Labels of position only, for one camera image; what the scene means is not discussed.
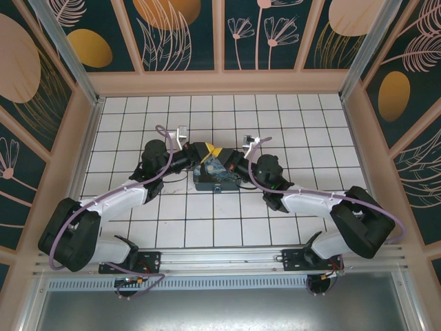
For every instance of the starry night tin box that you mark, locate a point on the starry night tin box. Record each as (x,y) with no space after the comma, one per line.
(213,176)

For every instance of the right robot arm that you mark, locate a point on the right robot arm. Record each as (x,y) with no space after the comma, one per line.
(358,220)

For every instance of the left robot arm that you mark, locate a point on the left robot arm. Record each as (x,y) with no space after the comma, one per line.
(72,238)

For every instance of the yellow power connector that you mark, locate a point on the yellow power connector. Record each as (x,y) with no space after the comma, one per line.
(138,281)
(325,277)

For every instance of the grey metal sheet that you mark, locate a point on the grey metal sheet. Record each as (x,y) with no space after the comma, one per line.
(220,310)

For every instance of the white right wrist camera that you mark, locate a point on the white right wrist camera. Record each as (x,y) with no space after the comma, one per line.
(248,140)

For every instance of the aluminium mounting rail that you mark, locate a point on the aluminium mounting rail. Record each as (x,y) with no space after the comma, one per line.
(220,257)

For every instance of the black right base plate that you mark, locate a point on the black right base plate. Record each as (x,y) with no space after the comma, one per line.
(293,260)

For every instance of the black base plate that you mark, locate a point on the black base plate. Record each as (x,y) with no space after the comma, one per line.
(151,260)
(293,260)

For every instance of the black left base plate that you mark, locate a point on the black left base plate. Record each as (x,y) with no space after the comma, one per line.
(151,260)

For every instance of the aluminium frame post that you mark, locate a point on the aluminium frame post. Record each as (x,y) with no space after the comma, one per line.
(69,58)
(368,48)

